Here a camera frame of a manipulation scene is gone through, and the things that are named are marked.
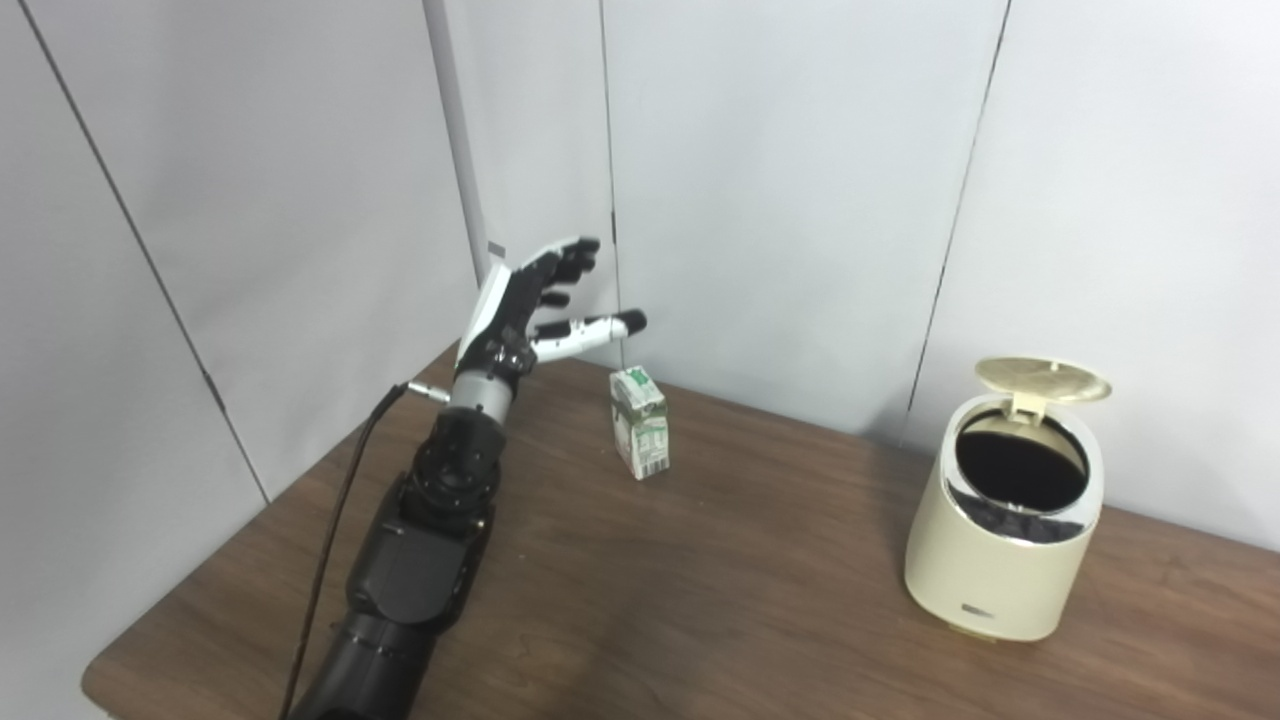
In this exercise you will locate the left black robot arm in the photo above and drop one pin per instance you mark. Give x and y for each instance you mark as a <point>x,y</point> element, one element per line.
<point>420,560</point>

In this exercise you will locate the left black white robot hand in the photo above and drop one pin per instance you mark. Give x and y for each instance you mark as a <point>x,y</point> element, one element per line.
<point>505,310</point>

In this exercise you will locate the white wall corner post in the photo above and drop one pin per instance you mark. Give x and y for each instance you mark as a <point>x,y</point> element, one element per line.
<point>455,130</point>

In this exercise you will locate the green white milk carton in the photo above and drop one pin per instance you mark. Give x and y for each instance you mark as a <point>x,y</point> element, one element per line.
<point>642,425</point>

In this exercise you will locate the black bin liner bag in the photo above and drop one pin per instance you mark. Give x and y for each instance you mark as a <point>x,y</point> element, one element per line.
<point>1020,465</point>

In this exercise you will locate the cream-colored bin body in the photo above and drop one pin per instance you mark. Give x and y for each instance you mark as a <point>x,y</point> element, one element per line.
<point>990,585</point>

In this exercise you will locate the round cream bin lid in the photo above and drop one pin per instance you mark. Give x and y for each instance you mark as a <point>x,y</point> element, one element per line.
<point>1045,380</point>

